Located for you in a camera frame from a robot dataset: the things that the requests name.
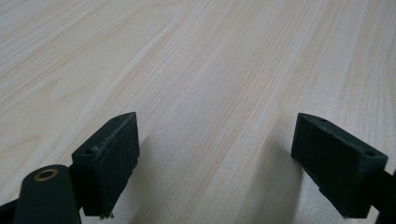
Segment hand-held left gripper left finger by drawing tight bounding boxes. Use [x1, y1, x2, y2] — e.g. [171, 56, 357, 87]
[71, 112, 140, 217]

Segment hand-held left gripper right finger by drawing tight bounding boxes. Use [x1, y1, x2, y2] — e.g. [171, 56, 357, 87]
[290, 112, 389, 218]

